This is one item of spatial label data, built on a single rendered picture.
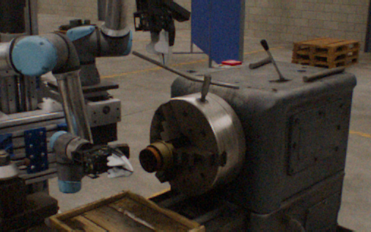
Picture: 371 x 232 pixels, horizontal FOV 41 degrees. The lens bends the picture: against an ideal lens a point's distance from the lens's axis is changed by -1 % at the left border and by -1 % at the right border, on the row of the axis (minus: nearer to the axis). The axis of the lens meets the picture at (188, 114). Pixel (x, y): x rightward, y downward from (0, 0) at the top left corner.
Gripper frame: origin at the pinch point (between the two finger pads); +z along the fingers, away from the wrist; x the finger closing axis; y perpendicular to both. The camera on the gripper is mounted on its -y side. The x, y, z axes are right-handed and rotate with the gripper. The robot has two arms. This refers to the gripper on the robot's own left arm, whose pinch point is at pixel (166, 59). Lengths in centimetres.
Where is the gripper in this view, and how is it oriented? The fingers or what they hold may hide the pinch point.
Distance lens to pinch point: 141.8
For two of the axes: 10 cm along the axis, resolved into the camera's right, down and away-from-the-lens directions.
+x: 7.0, 0.3, -7.2
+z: 1.1, 9.8, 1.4
